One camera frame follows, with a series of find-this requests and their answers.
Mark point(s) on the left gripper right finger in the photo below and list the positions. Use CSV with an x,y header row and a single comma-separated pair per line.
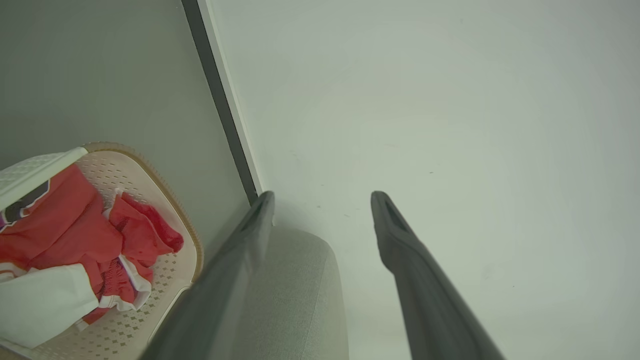
x,y
430,300

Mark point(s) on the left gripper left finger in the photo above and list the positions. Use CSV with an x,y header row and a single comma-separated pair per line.
x,y
220,290

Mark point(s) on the red shorts with white trim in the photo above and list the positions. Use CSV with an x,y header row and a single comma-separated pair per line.
x,y
142,235

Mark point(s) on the red and white jersey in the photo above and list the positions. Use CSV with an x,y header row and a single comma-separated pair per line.
x,y
65,225

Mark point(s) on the grey fabric sofa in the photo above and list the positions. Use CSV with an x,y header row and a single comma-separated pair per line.
x,y
300,300

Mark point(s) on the cream perforated laundry basket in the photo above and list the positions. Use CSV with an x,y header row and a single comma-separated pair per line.
x,y
170,280

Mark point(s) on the black and white baseboard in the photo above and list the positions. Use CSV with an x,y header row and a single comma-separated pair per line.
x,y
215,85

